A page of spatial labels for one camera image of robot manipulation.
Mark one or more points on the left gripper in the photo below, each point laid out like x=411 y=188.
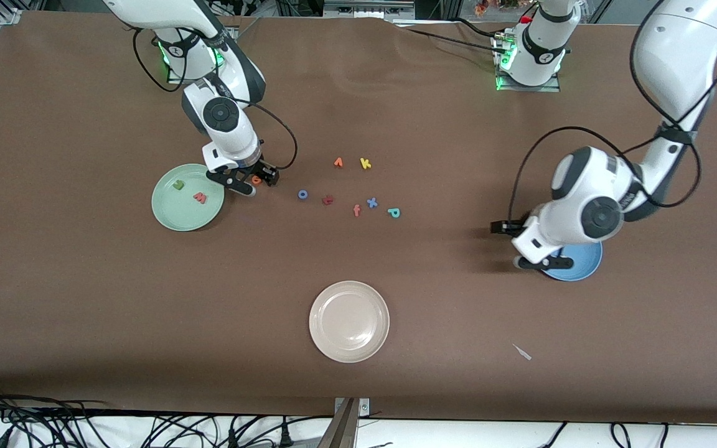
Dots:
x=503 y=228

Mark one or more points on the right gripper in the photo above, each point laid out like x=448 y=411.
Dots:
x=263 y=169

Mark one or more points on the red foam letter w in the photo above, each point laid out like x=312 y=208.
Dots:
x=200 y=198

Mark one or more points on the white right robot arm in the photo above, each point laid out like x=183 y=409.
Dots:
x=237 y=140

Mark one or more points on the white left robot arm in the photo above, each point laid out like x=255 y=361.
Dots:
x=676 y=56

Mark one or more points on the blue plate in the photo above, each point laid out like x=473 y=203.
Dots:
x=582 y=264

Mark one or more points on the green plate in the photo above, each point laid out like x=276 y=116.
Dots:
x=178 y=214

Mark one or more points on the white tape scrap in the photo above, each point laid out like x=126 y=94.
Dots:
x=522 y=352

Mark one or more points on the beige plate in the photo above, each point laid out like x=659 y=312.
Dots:
x=349 y=322

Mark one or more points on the orange brown background object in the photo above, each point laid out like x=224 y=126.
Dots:
x=482 y=7

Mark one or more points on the brown table cover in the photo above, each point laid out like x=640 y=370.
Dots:
x=84 y=298

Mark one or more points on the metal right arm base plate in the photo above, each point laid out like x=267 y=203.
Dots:
x=178 y=81

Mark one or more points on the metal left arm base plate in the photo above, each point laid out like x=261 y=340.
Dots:
x=529 y=89

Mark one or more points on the grey metal frame box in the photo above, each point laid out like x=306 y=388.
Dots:
x=368 y=9

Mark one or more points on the grey metal camera post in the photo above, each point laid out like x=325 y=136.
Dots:
x=343 y=429

